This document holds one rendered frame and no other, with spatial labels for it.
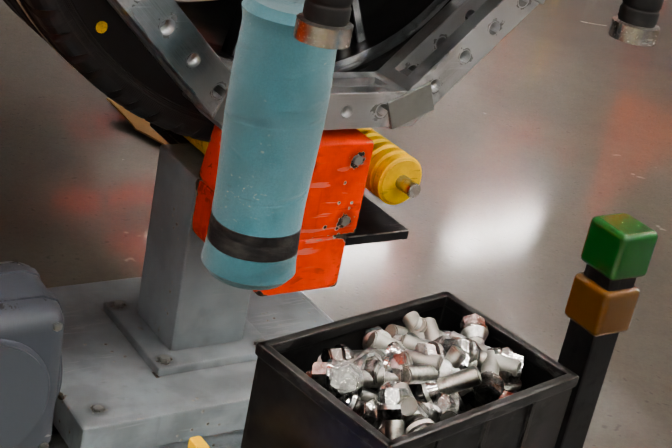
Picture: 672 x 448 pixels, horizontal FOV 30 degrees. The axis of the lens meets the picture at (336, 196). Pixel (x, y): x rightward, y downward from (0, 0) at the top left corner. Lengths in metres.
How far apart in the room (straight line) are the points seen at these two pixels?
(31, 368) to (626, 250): 0.57
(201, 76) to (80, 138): 1.53
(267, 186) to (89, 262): 1.12
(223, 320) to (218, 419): 0.13
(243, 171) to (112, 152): 1.55
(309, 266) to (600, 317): 0.42
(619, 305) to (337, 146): 0.39
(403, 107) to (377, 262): 1.07
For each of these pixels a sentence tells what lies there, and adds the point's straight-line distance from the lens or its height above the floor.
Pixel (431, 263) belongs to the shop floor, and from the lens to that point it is 2.41.
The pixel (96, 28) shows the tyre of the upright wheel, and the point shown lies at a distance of 1.20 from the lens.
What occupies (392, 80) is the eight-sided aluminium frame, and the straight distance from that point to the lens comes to 1.33.
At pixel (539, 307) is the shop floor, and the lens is 2.35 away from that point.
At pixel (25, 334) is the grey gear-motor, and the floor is 0.38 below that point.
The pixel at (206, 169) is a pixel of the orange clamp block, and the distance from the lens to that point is 1.29.
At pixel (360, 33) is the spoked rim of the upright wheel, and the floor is 0.65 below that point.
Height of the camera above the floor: 1.02
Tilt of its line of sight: 23 degrees down
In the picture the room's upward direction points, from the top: 12 degrees clockwise
